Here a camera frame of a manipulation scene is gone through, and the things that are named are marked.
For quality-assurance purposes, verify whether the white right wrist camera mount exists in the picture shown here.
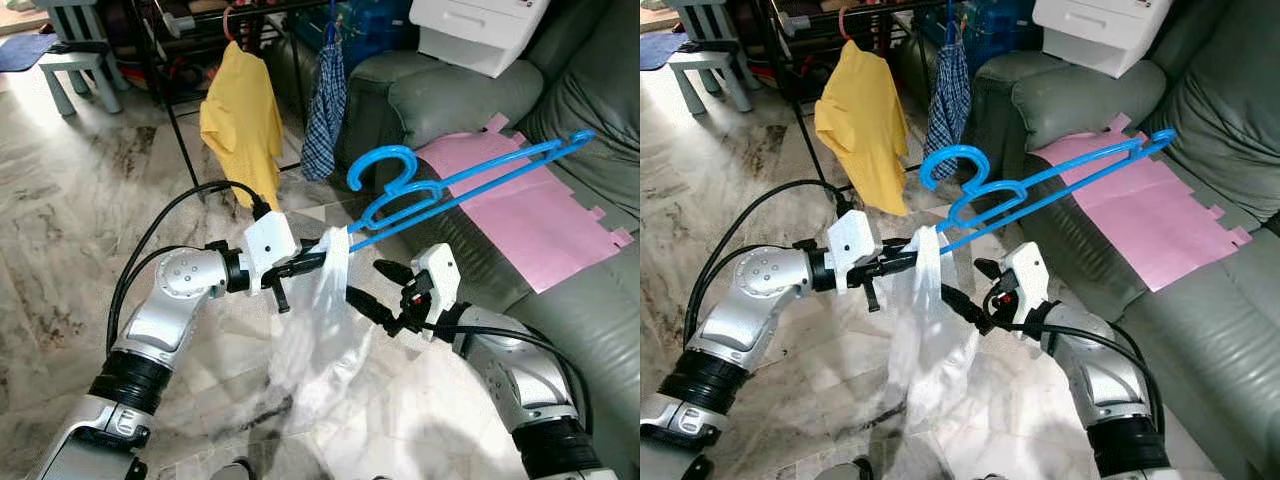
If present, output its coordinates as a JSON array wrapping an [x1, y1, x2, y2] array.
[[412, 243, 462, 322], [1003, 242, 1052, 320]]

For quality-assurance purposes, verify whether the blue storage bag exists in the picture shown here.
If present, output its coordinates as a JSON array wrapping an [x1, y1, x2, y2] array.
[[960, 0, 1042, 57], [330, 0, 422, 62]]

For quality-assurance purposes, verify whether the yellow shirt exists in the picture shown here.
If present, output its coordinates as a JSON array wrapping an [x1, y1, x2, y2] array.
[[813, 40, 912, 217], [198, 40, 287, 212]]

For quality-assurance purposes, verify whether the grey green sofa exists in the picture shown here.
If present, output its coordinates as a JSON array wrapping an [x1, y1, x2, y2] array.
[[265, 0, 641, 480], [890, 0, 1280, 480]]

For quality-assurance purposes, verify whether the pink mat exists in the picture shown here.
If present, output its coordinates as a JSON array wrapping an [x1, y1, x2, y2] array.
[[1030, 113, 1254, 294], [415, 113, 637, 295]]

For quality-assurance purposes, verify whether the blue floor mat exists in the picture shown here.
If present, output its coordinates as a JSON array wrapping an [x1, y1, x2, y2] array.
[[0, 33, 60, 74], [640, 33, 687, 72]]

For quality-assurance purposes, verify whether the light blue clothes hanger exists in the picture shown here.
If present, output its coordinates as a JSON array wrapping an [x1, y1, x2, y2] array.
[[918, 127, 1179, 256], [345, 128, 598, 253]]

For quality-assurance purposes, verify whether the black folding drying rack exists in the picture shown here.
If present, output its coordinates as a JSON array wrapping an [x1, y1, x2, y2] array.
[[100, 0, 301, 63], [735, 0, 931, 61]]

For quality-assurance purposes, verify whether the black garment rack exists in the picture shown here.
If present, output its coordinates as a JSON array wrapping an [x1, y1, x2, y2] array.
[[130, 0, 421, 201], [765, 0, 1041, 197]]

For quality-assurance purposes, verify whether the grey child chair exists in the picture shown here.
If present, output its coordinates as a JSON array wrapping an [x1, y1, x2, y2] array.
[[35, 0, 130, 117], [665, 0, 757, 117]]

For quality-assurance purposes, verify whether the blue plaid shirt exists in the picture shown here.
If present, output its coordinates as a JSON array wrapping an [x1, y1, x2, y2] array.
[[300, 40, 350, 184], [925, 40, 974, 184]]

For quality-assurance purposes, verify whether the white garment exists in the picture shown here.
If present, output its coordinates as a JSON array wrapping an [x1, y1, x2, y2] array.
[[885, 225, 982, 422], [268, 225, 377, 422]]

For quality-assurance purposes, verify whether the white drawer unit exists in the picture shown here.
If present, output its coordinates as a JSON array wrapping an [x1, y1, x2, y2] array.
[[410, 0, 552, 80], [1032, 0, 1174, 80]]

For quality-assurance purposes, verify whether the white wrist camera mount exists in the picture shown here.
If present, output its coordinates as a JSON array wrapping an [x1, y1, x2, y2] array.
[[827, 208, 884, 295], [412, 243, 462, 322], [243, 210, 300, 297], [1003, 242, 1052, 320]]

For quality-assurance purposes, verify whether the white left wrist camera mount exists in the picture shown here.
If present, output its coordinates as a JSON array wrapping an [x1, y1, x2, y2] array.
[[243, 210, 300, 297], [827, 208, 884, 295]]

